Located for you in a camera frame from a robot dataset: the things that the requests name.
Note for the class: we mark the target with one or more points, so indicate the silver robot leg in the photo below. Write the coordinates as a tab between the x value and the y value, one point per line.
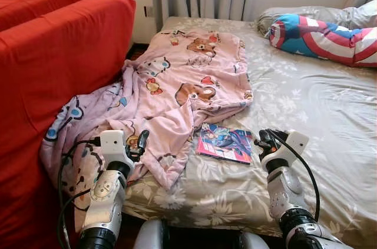
150	237
253	242

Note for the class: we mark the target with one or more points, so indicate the dark wall outlet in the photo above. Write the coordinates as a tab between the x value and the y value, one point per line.
148	11

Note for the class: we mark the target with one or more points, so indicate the silver right robot leg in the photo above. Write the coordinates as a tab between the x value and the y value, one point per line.
253	242

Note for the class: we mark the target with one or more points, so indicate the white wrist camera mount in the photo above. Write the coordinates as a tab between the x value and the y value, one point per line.
296	142
112	142

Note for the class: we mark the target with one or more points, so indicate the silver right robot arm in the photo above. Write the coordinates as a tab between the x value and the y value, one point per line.
283	184

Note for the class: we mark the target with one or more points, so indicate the red cushion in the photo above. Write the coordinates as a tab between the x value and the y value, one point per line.
41	5
53	60

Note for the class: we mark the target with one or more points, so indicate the grey floral bed sheet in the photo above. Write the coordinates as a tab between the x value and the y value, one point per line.
312	113

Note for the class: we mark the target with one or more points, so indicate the red white blue bolster pillow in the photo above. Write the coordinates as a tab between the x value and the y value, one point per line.
318	40

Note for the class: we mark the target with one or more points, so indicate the silver left robot leg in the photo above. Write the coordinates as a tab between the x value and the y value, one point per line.
150	237

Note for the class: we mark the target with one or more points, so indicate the pink cartoon bear blanket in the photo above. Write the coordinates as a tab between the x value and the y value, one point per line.
177	72

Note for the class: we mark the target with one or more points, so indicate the colourful comic book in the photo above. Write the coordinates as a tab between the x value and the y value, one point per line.
224	143

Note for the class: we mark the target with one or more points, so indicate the scrunched grey floral pillow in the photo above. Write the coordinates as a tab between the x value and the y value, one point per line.
330	13

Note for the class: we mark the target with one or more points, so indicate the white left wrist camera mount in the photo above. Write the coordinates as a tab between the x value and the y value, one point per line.
112	142

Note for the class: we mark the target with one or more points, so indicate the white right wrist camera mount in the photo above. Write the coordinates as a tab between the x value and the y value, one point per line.
296	142

